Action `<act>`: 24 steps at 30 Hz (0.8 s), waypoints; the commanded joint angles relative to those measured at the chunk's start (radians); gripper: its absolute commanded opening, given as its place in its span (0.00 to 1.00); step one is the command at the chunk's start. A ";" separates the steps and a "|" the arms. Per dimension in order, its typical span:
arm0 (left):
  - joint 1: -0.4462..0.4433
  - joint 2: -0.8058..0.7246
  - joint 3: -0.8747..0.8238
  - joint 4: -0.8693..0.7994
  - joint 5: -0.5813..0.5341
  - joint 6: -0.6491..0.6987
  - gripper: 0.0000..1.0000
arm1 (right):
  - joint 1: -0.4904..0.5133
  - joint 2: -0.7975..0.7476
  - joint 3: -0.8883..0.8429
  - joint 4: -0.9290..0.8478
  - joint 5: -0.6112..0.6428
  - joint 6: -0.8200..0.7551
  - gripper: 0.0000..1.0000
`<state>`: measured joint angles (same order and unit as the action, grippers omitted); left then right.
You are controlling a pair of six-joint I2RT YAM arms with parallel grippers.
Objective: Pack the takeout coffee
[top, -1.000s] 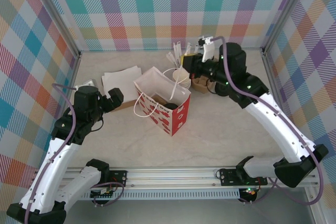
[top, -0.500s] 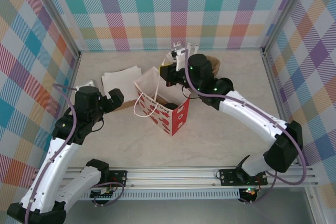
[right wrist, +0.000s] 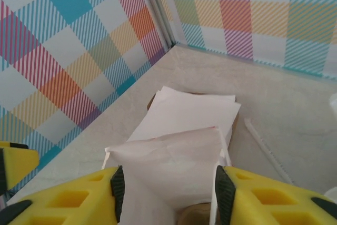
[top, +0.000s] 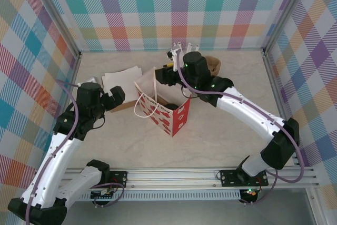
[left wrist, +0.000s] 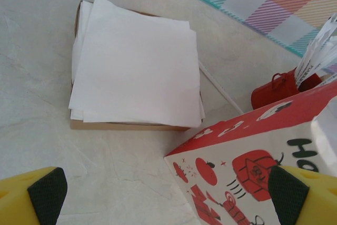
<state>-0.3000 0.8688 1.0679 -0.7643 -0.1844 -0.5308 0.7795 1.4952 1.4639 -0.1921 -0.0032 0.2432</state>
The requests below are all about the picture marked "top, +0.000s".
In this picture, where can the red white paper gift bag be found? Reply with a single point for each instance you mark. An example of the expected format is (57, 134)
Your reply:
(179, 122)

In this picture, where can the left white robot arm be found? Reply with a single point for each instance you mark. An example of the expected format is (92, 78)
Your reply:
(58, 161)

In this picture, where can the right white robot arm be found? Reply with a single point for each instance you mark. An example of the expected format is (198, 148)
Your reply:
(250, 111)

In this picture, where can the brown pulp cup carrier stack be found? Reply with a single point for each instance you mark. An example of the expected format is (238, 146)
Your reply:
(214, 65)

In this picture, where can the white paper napkin stack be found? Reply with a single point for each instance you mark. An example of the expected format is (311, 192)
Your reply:
(121, 82)

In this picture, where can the brown cardboard napkin box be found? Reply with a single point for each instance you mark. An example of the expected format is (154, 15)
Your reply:
(123, 107)

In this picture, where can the small electronics board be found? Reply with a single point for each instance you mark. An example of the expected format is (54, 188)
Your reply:
(104, 194)
(250, 193)

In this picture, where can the aluminium side rail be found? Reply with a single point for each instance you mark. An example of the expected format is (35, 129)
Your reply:
(72, 82)
(276, 90)

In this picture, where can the aluminium frame post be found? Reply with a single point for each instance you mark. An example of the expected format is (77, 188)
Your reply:
(288, 11)
(55, 14)

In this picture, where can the left black mount plate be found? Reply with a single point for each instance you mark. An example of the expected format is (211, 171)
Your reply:
(121, 178)

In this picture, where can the black mount plate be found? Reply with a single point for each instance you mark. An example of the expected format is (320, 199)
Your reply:
(229, 177)
(121, 178)

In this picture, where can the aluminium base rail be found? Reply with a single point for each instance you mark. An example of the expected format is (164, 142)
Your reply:
(171, 177)

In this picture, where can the right black mount plate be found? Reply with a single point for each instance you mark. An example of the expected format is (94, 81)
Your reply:
(229, 177)

